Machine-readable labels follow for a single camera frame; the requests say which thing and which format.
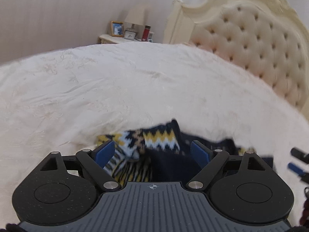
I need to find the navy yellow patterned knit sweater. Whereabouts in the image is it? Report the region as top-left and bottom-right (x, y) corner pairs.
(97, 119), (247, 185)

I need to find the cream embroidered bedspread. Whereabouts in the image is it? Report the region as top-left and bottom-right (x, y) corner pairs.
(1, 43), (308, 226)

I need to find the cream bedside table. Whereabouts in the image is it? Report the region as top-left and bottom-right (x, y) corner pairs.
(97, 34), (138, 44)

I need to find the small desk clock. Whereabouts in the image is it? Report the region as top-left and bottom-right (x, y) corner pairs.
(124, 30), (137, 40)

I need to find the red thermos bottle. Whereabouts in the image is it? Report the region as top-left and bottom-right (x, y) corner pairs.
(141, 25), (151, 41)

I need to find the gold framed photo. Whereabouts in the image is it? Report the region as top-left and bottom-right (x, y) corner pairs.
(110, 21), (124, 37)

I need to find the cream tufted headboard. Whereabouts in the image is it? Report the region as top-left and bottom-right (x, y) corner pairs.
(163, 0), (308, 117)

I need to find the beige table lamp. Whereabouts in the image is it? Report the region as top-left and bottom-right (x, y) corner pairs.
(124, 4), (148, 32)

